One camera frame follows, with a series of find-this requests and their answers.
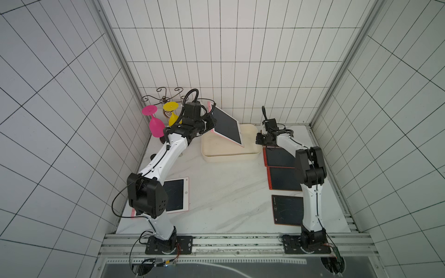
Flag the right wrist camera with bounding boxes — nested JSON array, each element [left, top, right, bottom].
[[261, 106, 279, 133]]

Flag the metal cup holder stand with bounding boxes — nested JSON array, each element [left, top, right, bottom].
[[140, 86, 190, 143]]

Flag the yellow plastic goblet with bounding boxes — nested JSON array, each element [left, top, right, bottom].
[[163, 101, 179, 126]]

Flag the cream plastic storage box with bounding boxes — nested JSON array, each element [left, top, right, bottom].
[[201, 124, 263, 163]]

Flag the pink plastic goblet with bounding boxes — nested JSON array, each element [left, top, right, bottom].
[[141, 105, 165, 138]]

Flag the red writing tablet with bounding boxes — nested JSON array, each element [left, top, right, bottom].
[[263, 147, 295, 168], [267, 167, 302, 191], [272, 195, 304, 227]]

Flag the white pink writing tablet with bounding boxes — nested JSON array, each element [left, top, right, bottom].
[[129, 177, 190, 219]]

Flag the pink bottom writing tablet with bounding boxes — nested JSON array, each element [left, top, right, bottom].
[[208, 101, 244, 147]]

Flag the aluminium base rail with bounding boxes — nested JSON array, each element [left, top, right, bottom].
[[99, 234, 378, 259]]

